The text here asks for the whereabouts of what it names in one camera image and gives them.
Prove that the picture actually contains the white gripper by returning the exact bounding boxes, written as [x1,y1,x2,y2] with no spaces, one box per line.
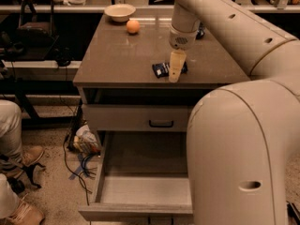
[169,26,197,83]

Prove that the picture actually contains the blue rxbar blueberry bar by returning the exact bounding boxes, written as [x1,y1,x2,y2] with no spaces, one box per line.
[152,62,188,78]

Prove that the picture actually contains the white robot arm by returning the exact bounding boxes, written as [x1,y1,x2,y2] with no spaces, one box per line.
[171,0,300,225]

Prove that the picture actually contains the closed upper drawer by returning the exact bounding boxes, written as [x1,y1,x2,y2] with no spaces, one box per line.
[82,104,190,132]

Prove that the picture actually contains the grey drawer cabinet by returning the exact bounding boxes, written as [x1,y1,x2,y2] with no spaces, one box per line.
[74,8,248,225]

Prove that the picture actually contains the open lower drawer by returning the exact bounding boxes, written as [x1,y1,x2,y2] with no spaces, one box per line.
[79,131,193,221]

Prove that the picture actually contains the blue soda can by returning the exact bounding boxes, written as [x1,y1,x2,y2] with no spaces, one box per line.
[196,22,205,39]

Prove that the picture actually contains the orange fruit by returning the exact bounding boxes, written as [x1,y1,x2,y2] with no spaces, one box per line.
[127,20,140,35]

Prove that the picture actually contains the white bowl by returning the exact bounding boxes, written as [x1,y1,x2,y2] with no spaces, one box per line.
[104,4,136,23]

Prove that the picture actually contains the snack bag on floor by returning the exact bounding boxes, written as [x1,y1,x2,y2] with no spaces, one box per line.
[73,125,100,155]

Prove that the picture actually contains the black bag on shelf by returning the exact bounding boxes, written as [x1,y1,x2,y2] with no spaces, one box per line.
[16,0,58,47]

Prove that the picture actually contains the person leg upper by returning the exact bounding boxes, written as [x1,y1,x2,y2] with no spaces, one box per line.
[0,100,23,162]

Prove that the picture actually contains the person leg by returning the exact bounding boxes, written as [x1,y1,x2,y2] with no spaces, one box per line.
[0,173,19,218]
[0,100,23,162]

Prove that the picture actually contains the tan boot upper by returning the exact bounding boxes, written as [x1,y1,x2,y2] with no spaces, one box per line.
[0,145,44,178]

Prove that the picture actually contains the tan boot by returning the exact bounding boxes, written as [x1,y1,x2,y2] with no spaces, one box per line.
[1,200,45,225]
[0,145,44,178]

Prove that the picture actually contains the tan boot lower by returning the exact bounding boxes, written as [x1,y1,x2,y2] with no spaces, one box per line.
[1,200,45,225]

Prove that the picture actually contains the person leg lower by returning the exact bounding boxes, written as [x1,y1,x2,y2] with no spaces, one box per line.
[0,173,19,218]

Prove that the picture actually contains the black cable on floor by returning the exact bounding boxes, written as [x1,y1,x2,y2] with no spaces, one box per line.
[62,100,94,206]

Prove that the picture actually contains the blue cable on floor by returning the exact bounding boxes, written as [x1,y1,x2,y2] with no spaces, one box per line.
[79,153,98,178]

